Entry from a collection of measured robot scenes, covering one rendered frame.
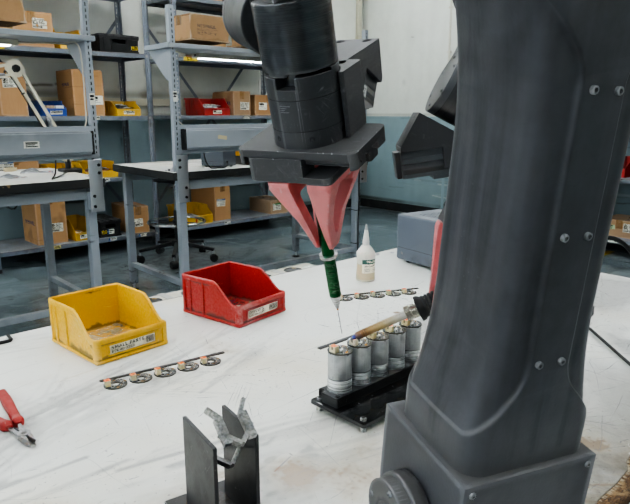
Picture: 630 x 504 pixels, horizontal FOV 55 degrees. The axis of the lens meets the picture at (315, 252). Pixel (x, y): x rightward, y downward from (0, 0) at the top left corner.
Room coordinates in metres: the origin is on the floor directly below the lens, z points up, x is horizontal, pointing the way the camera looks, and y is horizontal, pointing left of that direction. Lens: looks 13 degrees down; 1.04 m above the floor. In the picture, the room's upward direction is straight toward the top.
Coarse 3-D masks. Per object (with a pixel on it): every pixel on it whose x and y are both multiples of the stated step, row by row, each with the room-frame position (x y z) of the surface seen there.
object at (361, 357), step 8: (352, 352) 0.57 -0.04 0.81; (360, 352) 0.57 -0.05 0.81; (368, 352) 0.57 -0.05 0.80; (352, 360) 0.57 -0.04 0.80; (360, 360) 0.57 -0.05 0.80; (368, 360) 0.57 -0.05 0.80; (352, 368) 0.57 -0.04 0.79; (360, 368) 0.57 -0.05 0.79; (368, 368) 0.58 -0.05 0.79; (352, 376) 0.57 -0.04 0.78; (360, 376) 0.57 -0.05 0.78; (368, 376) 0.57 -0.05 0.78; (352, 384) 0.57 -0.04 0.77; (360, 384) 0.57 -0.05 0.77
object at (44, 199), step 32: (0, 32) 2.52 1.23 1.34; (32, 32) 2.60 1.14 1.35; (0, 128) 2.50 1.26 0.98; (32, 128) 2.58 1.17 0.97; (64, 128) 2.67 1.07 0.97; (96, 128) 2.77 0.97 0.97; (0, 160) 2.49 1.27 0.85; (32, 160) 2.58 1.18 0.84; (0, 192) 2.48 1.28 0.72; (32, 192) 2.56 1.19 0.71; (64, 192) 2.68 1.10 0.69; (96, 224) 2.77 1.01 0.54; (96, 256) 2.76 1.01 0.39; (64, 288) 3.05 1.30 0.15; (0, 320) 2.47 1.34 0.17
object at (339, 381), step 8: (328, 360) 0.56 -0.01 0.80; (336, 360) 0.55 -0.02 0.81; (344, 360) 0.55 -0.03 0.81; (328, 368) 0.56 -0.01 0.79; (336, 368) 0.55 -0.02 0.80; (344, 368) 0.55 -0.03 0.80; (328, 376) 0.56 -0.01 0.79; (336, 376) 0.55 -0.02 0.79; (344, 376) 0.55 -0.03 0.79; (328, 384) 0.56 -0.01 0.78; (336, 384) 0.55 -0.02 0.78; (344, 384) 0.55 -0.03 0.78; (336, 392) 0.55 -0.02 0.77; (344, 392) 0.55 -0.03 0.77
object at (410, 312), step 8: (400, 312) 0.55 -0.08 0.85; (408, 312) 0.55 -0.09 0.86; (416, 312) 0.55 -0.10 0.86; (384, 320) 0.55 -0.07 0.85; (392, 320) 0.55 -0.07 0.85; (400, 320) 0.55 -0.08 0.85; (408, 320) 0.55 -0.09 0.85; (368, 328) 0.55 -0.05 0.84; (376, 328) 0.55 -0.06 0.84; (360, 336) 0.55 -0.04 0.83
